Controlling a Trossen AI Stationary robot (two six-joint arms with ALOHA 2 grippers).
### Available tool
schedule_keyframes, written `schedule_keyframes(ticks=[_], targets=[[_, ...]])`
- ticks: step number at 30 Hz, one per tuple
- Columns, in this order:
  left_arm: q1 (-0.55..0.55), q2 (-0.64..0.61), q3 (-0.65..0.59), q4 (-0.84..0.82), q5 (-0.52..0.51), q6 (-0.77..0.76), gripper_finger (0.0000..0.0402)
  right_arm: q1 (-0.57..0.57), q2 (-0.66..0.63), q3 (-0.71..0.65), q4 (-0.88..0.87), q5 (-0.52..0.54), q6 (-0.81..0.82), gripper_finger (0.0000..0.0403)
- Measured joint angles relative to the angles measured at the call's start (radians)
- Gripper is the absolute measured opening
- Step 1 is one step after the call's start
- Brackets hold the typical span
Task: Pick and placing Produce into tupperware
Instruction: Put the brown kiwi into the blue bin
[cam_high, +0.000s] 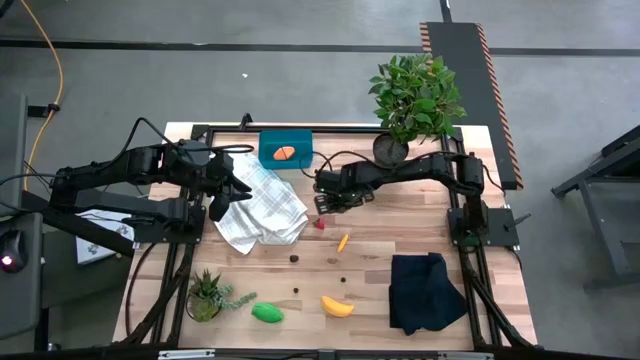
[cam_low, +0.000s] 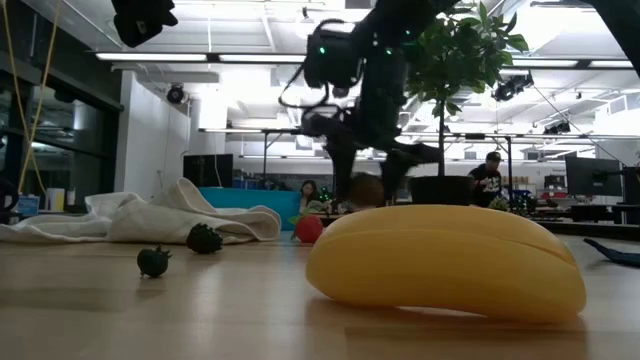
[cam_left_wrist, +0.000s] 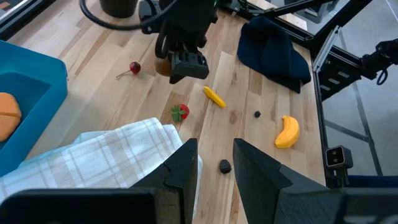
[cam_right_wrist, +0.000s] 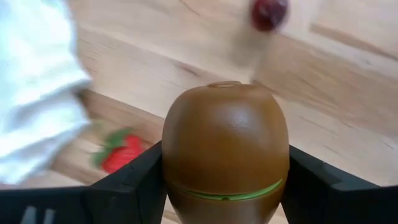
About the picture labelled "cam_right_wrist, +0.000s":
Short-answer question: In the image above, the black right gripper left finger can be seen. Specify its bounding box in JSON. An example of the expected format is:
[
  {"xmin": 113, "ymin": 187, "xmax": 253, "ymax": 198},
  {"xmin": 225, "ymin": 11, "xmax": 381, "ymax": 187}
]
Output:
[{"xmin": 0, "ymin": 141, "xmax": 170, "ymax": 224}]

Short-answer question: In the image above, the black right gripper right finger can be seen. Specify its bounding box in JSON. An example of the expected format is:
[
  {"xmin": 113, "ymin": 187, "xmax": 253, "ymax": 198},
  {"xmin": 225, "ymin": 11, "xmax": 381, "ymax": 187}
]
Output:
[{"xmin": 279, "ymin": 144, "xmax": 398, "ymax": 224}]

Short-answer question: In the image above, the red toy strawberry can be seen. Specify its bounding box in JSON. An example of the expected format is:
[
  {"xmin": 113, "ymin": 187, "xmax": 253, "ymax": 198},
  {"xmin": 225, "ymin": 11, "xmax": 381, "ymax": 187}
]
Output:
[{"xmin": 91, "ymin": 127, "xmax": 146, "ymax": 175}]

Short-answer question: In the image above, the brown toy kiwi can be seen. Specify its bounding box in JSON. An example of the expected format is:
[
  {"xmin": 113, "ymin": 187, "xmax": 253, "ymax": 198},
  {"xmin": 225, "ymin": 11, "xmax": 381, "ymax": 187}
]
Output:
[{"xmin": 161, "ymin": 80, "xmax": 290, "ymax": 224}]

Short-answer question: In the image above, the dark red toy cherry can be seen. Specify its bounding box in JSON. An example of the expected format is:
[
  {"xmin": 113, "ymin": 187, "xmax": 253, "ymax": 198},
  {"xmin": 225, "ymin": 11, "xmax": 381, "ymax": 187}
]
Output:
[{"xmin": 250, "ymin": 0, "xmax": 290, "ymax": 32}]

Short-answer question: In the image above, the white plaid dish towel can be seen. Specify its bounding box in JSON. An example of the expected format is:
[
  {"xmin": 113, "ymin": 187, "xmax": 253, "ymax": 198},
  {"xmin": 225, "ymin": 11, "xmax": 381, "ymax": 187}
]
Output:
[{"xmin": 0, "ymin": 0, "xmax": 93, "ymax": 187}]

